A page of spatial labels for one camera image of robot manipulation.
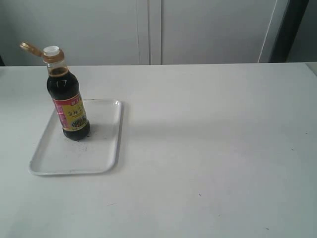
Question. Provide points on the white rectangular tray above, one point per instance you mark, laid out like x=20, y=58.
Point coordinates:
x=97, y=153

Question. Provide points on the soy sauce bottle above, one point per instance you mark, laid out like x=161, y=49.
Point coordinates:
x=63, y=87

